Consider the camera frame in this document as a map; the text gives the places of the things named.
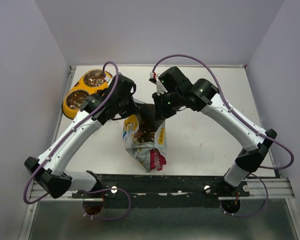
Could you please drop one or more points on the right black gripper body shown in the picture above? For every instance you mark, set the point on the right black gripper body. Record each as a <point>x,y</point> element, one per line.
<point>167,104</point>

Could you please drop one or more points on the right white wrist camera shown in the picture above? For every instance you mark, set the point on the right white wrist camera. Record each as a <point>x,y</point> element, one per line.
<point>154,78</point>

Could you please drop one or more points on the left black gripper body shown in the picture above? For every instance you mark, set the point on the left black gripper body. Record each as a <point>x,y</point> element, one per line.
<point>127,107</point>

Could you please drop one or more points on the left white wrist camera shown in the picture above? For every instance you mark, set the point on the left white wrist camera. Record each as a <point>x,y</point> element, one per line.
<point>108,79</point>

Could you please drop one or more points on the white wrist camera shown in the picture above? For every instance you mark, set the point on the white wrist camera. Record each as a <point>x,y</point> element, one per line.
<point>154,78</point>
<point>108,79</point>

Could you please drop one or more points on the yellow double pet bowl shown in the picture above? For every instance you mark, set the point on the yellow double pet bowl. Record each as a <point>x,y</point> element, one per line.
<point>90,83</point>

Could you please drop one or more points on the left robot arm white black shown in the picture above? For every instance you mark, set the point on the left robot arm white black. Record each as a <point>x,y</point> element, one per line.
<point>49,168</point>

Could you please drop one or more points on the pet food bag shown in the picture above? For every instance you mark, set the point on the pet food bag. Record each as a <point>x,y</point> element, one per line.
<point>150,154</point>

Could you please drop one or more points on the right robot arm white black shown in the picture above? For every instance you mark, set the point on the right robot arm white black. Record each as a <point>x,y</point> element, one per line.
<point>174,91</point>

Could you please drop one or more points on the aluminium frame rail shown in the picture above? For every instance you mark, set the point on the aluminium frame rail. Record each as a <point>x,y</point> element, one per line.
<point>253,189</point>

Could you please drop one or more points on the pet food kibble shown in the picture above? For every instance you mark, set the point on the pet food kibble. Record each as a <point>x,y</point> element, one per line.
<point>145,133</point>

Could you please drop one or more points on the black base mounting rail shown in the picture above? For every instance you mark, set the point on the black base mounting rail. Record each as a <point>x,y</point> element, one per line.
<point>161,191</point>

